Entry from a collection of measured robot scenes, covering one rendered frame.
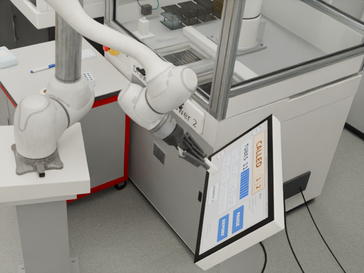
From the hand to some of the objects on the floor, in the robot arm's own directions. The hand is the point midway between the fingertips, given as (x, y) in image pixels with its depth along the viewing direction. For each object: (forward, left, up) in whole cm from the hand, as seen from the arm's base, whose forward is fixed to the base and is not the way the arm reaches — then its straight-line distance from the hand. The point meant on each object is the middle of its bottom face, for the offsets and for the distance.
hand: (209, 166), depth 187 cm
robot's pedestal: (-51, +42, -105) cm, 124 cm away
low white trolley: (-30, +120, -104) cm, 161 cm away
